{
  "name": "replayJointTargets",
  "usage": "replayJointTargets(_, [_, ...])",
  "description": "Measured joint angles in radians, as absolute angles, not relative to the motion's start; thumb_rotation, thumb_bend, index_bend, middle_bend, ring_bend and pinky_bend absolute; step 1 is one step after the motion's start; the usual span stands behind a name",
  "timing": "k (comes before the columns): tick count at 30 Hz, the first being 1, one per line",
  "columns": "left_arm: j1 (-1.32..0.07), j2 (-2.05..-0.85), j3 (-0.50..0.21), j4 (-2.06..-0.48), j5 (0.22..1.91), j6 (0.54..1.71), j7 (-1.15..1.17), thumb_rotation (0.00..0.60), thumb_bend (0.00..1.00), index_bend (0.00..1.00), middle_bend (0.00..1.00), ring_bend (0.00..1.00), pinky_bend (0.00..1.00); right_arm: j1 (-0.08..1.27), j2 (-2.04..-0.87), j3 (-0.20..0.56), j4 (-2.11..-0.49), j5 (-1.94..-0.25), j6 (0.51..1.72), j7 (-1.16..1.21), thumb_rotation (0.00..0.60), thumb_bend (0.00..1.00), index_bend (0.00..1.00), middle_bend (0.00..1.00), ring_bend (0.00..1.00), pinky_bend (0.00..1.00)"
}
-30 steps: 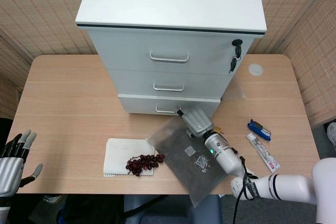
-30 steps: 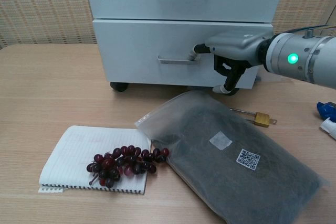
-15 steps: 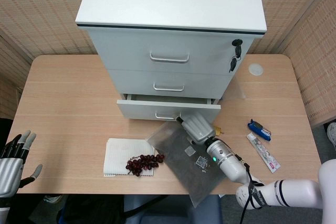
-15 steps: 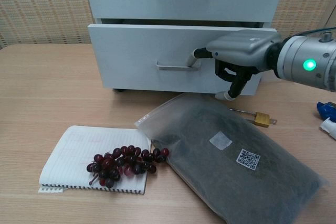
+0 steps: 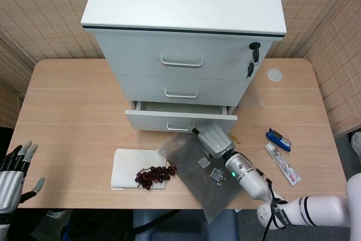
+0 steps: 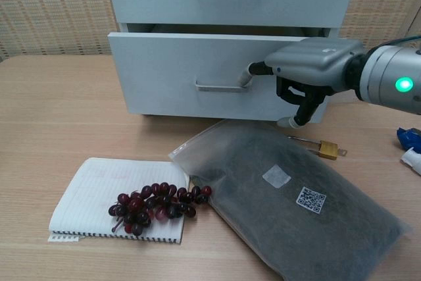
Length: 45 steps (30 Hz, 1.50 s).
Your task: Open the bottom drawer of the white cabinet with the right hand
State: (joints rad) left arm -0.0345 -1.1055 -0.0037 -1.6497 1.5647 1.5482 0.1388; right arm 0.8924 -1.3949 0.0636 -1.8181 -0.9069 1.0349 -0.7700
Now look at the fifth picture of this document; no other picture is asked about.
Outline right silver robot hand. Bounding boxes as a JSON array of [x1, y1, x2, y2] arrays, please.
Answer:
[[191, 124, 235, 159]]

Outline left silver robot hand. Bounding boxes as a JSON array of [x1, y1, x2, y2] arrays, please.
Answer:
[[0, 140, 46, 213]]

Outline white drawer beside key lock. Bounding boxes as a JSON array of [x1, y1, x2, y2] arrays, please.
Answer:
[[94, 31, 274, 82]]

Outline frosted zip bag, dark contents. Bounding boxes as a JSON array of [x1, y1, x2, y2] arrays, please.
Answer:
[[156, 133, 246, 223]]

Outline white sneaker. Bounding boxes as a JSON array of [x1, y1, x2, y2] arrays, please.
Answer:
[[351, 132, 361, 163], [46, 209, 68, 220]]

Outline clear plastic bag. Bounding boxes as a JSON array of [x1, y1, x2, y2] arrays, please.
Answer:
[[239, 81, 265, 109]]

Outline blue snack packet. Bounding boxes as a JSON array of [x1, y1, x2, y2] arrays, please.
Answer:
[[266, 128, 292, 151]]

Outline dark red grape bunch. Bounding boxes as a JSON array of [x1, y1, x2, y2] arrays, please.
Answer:
[[134, 165, 178, 190]]

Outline white printed tube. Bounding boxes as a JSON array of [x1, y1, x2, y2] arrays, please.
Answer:
[[264, 142, 302, 187]]

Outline black hanging key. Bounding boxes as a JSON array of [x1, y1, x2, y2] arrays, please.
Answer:
[[245, 60, 259, 79]]

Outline white round desk grommet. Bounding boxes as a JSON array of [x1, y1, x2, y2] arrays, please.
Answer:
[[267, 67, 284, 82]]

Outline white lined spiral notebook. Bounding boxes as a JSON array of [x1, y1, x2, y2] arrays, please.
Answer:
[[111, 148, 167, 191]]

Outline blue chair seat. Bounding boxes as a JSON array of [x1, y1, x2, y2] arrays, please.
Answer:
[[132, 209, 239, 241]]

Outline black key in lock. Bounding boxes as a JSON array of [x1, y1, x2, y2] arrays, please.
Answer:
[[248, 42, 262, 63]]

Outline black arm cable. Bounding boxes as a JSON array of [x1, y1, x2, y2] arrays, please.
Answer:
[[255, 167, 291, 241]]

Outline shallow white drawer, small handle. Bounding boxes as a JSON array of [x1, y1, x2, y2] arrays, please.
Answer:
[[115, 74, 250, 106]]

